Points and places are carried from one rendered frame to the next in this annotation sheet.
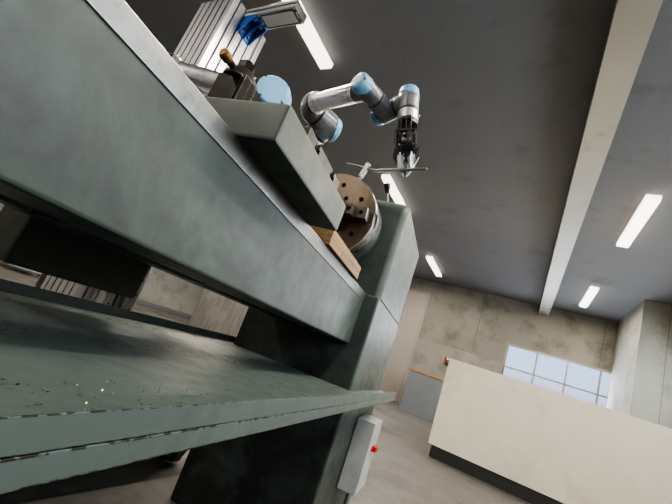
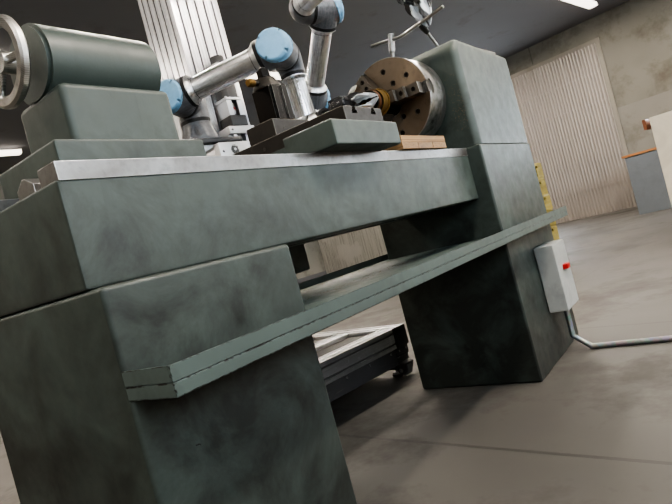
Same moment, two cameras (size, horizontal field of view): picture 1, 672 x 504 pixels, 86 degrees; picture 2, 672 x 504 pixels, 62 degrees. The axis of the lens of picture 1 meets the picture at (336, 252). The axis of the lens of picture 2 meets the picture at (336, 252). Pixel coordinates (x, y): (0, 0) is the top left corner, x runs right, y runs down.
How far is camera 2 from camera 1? 0.79 m
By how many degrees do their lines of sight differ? 21
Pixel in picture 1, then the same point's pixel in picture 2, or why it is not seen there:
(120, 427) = (373, 289)
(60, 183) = (291, 233)
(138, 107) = (286, 184)
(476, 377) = not seen: outside the picture
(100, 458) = (375, 300)
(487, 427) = not seen: outside the picture
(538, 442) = not seen: outside the picture
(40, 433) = (358, 295)
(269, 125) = (328, 137)
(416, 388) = (649, 175)
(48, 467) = (365, 304)
